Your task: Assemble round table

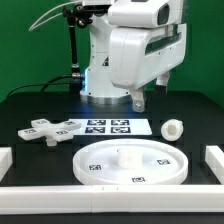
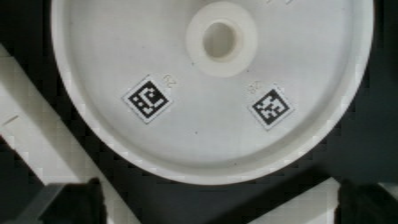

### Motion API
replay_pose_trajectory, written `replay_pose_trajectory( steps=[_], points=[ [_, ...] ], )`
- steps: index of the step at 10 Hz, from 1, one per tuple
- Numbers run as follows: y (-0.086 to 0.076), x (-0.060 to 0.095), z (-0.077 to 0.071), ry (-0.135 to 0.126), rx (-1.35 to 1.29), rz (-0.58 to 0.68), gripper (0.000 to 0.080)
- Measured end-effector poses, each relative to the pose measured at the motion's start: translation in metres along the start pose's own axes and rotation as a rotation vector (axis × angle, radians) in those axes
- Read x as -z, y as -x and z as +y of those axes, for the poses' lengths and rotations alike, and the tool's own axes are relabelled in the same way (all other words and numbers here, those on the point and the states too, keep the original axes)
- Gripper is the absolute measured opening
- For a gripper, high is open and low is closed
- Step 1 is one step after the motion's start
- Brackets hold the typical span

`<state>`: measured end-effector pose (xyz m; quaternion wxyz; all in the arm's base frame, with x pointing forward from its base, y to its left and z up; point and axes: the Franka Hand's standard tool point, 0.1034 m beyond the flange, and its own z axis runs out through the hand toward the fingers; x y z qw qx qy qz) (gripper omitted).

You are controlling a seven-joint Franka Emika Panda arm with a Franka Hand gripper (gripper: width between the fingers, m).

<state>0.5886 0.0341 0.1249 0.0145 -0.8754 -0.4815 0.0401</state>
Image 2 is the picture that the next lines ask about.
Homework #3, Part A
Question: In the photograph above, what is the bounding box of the white front fence rail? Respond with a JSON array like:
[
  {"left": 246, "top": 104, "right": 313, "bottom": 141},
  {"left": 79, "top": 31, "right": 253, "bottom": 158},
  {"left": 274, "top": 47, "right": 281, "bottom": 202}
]
[{"left": 0, "top": 45, "right": 141, "bottom": 224}]

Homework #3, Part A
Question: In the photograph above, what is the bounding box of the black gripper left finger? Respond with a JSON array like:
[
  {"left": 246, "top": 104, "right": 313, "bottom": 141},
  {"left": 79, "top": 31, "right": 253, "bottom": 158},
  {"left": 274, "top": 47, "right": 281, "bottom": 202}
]
[{"left": 16, "top": 178, "right": 107, "bottom": 224}]

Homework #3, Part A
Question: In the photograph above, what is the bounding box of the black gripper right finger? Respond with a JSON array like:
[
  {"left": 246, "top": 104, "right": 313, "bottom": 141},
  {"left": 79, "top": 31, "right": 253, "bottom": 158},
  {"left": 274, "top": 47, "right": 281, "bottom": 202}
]
[{"left": 334, "top": 180, "right": 398, "bottom": 224}]

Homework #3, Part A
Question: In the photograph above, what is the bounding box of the white round table top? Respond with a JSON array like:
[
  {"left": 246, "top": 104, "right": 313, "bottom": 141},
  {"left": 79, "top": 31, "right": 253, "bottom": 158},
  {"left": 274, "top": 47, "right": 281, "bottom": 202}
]
[{"left": 50, "top": 0, "right": 375, "bottom": 185}]

